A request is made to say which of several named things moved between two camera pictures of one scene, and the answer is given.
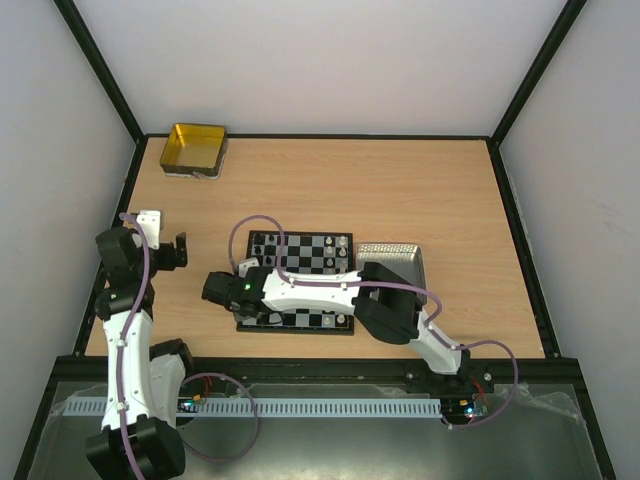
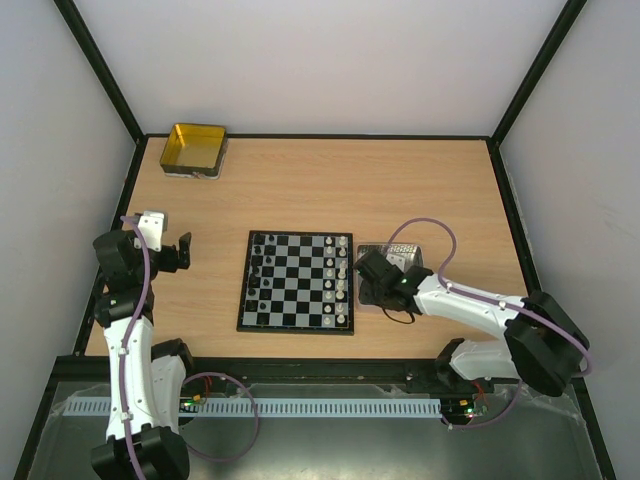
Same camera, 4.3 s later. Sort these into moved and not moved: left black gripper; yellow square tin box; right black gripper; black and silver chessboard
Moved: right black gripper
Not moved: left black gripper; black and silver chessboard; yellow square tin box
